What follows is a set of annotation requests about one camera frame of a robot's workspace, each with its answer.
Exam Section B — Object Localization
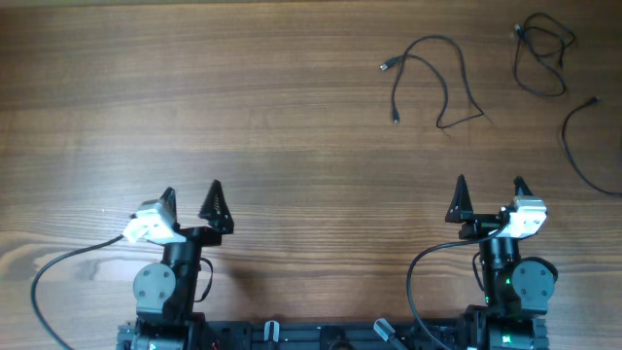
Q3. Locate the black USB cable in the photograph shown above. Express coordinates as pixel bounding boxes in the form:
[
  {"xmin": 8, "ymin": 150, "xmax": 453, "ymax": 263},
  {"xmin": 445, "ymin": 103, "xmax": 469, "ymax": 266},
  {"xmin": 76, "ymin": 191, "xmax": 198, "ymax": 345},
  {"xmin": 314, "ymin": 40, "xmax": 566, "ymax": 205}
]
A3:
[
  {"xmin": 512, "ymin": 12, "xmax": 577, "ymax": 98},
  {"xmin": 561, "ymin": 96, "xmax": 622, "ymax": 198}
]

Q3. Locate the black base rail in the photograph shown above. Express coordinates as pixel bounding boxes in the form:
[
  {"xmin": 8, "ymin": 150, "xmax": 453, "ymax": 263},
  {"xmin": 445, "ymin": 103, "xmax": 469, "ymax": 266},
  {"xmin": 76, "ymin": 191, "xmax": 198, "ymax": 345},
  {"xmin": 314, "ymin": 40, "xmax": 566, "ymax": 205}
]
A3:
[{"xmin": 116, "ymin": 319, "xmax": 550, "ymax": 350}]

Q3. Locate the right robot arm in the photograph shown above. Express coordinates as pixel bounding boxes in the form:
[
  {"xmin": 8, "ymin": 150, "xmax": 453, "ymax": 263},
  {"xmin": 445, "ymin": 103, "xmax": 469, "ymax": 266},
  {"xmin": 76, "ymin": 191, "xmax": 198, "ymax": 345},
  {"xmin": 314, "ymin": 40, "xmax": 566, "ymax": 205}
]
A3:
[{"xmin": 445, "ymin": 175, "xmax": 558, "ymax": 349}]

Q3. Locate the camera cable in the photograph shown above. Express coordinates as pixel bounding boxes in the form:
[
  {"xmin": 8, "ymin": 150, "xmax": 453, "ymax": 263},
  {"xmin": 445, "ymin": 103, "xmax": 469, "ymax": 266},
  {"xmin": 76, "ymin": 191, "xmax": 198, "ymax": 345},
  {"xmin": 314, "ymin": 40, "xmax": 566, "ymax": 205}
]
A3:
[
  {"xmin": 30, "ymin": 234, "xmax": 126, "ymax": 350},
  {"xmin": 405, "ymin": 226, "xmax": 509, "ymax": 350}
]

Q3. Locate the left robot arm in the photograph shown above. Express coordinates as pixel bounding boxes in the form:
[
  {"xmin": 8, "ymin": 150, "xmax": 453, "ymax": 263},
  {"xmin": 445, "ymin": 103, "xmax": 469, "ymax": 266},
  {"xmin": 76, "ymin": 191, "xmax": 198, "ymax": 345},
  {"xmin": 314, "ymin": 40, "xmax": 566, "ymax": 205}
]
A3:
[{"xmin": 116, "ymin": 180, "xmax": 234, "ymax": 350}]

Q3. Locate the left camera cable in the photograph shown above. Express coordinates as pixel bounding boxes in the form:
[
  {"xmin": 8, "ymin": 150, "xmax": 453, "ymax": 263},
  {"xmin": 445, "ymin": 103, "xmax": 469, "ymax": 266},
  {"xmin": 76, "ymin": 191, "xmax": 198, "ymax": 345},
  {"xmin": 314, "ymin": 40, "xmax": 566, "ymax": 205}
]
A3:
[{"xmin": 30, "ymin": 234, "xmax": 126, "ymax": 350}]

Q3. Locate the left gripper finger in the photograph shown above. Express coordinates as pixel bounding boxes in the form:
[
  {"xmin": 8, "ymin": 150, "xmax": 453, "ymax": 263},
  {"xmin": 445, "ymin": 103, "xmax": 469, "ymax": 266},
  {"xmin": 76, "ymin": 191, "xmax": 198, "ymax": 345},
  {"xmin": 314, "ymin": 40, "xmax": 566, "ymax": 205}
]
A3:
[
  {"xmin": 159, "ymin": 187, "xmax": 178, "ymax": 228},
  {"xmin": 198, "ymin": 180, "xmax": 234, "ymax": 234}
]

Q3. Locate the right camera cable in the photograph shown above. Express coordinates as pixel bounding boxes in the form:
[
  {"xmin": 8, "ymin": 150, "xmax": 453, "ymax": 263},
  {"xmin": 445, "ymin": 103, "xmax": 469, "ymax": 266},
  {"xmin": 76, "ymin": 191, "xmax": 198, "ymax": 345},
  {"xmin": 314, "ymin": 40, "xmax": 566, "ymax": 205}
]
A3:
[{"xmin": 405, "ymin": 226, "xmax": 509, "ymax": 350}]

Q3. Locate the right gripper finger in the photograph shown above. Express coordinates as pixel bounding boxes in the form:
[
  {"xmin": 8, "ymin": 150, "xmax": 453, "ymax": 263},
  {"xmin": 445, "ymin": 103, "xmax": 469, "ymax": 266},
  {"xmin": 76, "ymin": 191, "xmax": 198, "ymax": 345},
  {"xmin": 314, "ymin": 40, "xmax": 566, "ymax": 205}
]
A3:
[
  {"xmin": 445, "ymin": 174, "xmax": 474, "ymax": 224},
  {"xmin": 513, "ymin": 176, "xmax": 533, "ymax": 196}
]

